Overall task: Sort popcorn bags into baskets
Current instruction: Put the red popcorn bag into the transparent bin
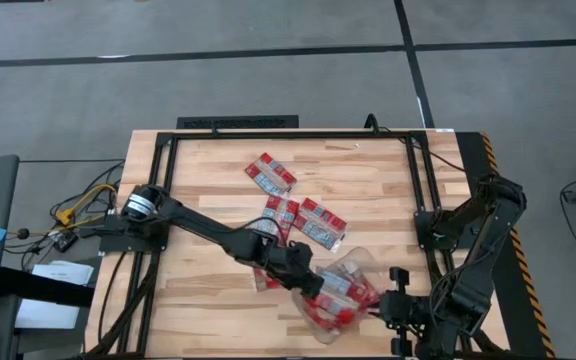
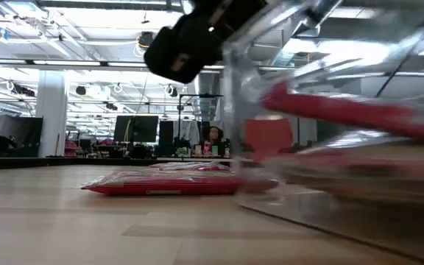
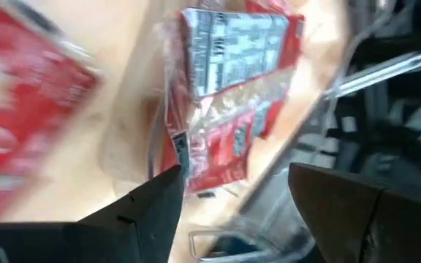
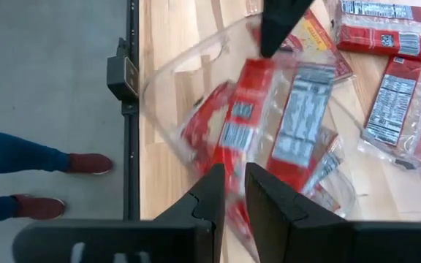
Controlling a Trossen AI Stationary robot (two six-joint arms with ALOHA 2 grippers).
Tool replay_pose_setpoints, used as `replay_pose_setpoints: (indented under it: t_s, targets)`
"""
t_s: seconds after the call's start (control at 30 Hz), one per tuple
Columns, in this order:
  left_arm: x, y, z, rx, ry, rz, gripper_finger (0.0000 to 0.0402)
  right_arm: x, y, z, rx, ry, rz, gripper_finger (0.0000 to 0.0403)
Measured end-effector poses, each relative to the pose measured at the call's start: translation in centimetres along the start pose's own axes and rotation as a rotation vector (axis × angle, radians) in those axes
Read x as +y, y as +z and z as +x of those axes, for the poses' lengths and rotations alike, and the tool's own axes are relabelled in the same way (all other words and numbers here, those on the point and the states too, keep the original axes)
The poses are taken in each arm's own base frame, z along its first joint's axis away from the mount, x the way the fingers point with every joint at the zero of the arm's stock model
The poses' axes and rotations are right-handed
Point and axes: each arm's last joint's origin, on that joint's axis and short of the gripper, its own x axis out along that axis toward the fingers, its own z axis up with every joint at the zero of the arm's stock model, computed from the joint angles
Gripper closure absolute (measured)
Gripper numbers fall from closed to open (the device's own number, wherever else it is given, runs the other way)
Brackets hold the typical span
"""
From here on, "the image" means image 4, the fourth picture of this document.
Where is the clear plastic basket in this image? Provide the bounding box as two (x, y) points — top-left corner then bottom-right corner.
(356, 138), (421, 223)
(140, 10), (360, 224)

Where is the small black camera box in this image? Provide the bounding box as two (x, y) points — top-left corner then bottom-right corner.
(106, 37), (140, 104)

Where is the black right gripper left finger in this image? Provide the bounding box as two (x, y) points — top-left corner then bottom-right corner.
(154, 163), (227, 263)

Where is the black table edge frame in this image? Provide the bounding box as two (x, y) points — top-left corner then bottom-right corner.
(122, 0), (141, 221)

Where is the person's shoe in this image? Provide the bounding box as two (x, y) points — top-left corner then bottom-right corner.
(12, 194), (67, 221)
(66, 153), (115, 175)

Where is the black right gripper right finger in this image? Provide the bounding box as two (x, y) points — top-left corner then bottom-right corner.
(244, 161), (356, 263)

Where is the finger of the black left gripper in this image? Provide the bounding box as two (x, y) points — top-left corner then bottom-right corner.
(259, 0), (314, 59)

